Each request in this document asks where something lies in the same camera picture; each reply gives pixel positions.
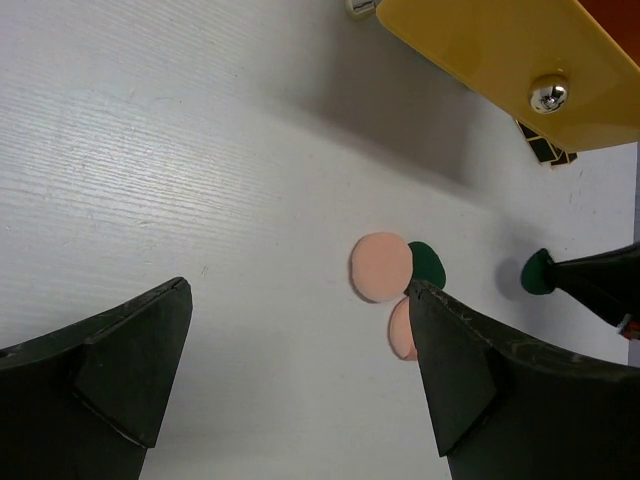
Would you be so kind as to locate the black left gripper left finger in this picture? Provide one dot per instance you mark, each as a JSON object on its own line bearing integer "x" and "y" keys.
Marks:
{"x": 87, "y": 401}

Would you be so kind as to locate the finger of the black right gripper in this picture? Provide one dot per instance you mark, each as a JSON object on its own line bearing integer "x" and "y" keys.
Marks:
{"x": 607, "y": 284}

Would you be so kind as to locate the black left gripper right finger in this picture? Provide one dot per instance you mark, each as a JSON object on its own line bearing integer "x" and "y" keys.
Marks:
{"x": 506, "y": 405}

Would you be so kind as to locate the green round compact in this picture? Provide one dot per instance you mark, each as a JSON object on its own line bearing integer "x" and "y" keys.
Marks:
{"x": 534, "y": 277}

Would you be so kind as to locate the peach puff with ribbon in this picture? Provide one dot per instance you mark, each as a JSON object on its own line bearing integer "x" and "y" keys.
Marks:
{"x": 400, "y": 335}

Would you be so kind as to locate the peach powder puff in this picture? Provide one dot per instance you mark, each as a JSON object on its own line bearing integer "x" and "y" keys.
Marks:
{"x": 381, "y": 266}

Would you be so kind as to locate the yellow drawer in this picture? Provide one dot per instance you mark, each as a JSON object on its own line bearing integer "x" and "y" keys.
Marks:
{"x": 568, "y": 70}

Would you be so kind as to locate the black gold lipstick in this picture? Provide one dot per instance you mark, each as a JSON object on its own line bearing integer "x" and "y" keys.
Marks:
{"x": 564, "y": 158}
{"x": 544, "y": 151}

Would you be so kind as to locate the dark green powder puff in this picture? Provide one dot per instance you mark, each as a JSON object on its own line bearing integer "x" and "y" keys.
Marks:
{"x": 427, "y": 265}

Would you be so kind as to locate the cream round drawer organizer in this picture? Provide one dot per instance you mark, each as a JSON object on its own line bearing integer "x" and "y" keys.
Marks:
{"x": 360, "y": 9}

